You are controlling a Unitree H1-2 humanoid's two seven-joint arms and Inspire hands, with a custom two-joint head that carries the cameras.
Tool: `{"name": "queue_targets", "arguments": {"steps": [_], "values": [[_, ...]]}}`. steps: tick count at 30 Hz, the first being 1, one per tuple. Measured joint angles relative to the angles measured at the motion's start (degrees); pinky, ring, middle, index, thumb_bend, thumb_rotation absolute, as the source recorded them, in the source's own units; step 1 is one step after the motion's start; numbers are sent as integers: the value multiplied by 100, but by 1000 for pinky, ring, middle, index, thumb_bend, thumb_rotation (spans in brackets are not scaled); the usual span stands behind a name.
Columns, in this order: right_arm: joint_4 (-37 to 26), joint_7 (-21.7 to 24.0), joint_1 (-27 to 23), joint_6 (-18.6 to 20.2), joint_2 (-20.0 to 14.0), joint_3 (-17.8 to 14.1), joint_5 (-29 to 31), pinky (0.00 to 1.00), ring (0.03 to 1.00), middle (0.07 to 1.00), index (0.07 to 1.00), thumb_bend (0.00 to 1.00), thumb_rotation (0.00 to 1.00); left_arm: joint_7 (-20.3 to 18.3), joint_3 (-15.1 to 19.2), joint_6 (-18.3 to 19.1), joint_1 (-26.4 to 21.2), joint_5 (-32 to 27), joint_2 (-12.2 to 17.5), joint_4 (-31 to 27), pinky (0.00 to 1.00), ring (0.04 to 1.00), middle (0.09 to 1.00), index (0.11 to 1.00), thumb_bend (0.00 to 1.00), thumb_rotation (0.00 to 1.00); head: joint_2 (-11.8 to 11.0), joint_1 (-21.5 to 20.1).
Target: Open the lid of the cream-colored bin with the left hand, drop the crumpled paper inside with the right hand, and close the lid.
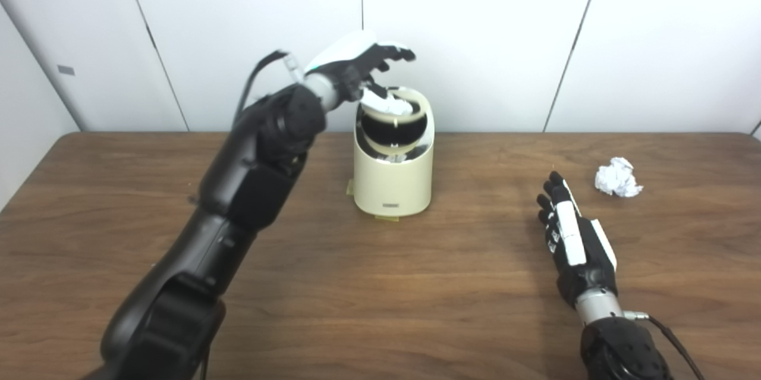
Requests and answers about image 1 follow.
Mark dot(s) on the cream-colored bin body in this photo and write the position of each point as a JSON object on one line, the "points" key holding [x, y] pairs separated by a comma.
{"points": [[392, 184]]}

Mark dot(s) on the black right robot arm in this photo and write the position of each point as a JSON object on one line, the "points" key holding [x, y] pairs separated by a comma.
{"points": [[624, 350]]}

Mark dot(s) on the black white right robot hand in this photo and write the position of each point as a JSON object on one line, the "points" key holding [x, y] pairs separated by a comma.
{"points": [[585, 261]]}

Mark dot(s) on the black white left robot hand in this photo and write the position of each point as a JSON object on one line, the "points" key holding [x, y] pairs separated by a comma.
{"points": [[342, 62]]}

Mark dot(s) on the white paper ball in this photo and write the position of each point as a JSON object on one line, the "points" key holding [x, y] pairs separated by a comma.
{"points": [[618, 178]]}

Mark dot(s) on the round cream bin lid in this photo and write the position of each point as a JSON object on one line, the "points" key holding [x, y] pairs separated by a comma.
{"points": [[418, 100]]}

